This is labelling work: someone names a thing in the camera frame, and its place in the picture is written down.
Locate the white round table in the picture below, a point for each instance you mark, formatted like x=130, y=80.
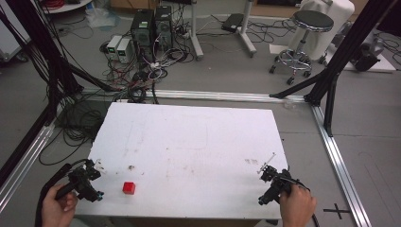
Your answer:
x=69, y=6

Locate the thin white stick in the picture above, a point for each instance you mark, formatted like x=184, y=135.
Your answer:
x=266, y=163

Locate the black round stool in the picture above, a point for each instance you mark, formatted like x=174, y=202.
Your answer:
x=310, y=20

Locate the red cube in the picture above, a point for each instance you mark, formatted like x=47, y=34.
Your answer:
x=129, y=188

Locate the white power supply unit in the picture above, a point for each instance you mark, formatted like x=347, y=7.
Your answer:
x=113, y=46
x=124, y=50

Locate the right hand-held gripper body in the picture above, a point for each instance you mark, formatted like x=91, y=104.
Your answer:
x=276, y=189

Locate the black computer tower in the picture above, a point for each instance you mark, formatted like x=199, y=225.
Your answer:
x=164, y=26
x=142, y=33

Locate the white table stand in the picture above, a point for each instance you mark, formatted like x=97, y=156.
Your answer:
x=246, y=34

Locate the black device on board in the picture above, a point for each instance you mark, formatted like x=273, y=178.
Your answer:
x=367, y=60

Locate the clear plastic bag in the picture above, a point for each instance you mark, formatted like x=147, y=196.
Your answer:
x=101, y=17

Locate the person's right hand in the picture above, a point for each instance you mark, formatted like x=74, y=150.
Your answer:
x=298, y=206

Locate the person's left hand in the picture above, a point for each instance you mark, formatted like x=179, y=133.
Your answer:
x=58, y=208

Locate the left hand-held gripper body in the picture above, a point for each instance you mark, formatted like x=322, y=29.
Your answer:
x=84, y=188

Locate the aluminium floor rail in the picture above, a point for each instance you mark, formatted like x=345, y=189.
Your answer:
x=220, y=95
x=25, y=157
x=340, y=167

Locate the black frame post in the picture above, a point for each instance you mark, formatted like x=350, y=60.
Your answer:
x=41, y=50
x=343, y=53

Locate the white covered object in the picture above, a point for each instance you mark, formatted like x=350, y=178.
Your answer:
x=337, y=12

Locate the black flat box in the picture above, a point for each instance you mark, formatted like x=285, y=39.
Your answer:
x=232, y=22

